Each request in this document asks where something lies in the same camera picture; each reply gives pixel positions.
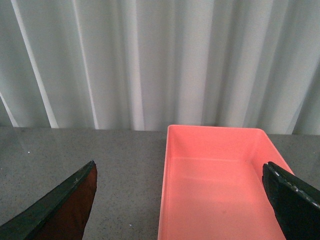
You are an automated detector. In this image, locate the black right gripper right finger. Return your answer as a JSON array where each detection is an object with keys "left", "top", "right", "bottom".
[{"left": 262, "top": 161, "right": 320, "bottom": 240}]

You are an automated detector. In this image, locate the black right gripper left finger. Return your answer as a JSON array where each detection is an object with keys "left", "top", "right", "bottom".
[{"left": 0, "top": 160, "right": 98, "bottom": 240}]

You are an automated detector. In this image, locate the white pleated curtain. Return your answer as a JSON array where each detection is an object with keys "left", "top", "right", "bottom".
[{"left": 0, "top": 0, "right": 320, "bottom": 135}]

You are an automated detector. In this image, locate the pink plastic bin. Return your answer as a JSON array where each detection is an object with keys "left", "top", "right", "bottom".
[{"left": 157, "top": 125, "right": 289, "bottom": 240}]

